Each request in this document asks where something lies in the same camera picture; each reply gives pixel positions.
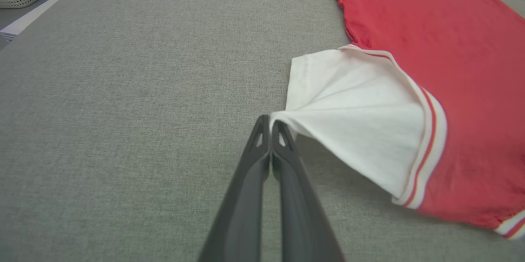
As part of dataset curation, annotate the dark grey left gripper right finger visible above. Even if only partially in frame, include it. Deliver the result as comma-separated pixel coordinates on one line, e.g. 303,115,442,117
271,120,345,262

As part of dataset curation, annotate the red and white jersey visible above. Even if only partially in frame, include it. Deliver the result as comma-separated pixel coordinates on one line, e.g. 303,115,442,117
269,0,525,241

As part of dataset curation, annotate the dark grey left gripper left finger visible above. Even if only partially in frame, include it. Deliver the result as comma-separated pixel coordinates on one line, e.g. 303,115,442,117
199,114,272,262

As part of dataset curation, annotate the grey fabric sofa cushion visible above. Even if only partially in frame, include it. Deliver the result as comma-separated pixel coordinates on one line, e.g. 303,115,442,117
0,0,525,262

